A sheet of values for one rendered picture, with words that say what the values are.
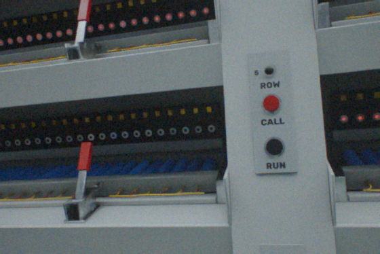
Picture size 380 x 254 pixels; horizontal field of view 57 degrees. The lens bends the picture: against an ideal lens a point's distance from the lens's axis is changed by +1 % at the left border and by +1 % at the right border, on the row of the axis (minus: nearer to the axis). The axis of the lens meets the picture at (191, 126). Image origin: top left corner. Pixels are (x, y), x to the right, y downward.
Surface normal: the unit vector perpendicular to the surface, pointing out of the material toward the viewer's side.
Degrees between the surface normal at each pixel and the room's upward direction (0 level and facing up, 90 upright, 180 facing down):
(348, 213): 20
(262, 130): 90
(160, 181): 110
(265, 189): 90
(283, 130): 90
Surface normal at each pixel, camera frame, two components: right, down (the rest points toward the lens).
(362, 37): -0.22, 0.23
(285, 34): -0.25, -0.11
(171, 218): -0.12, -0.97
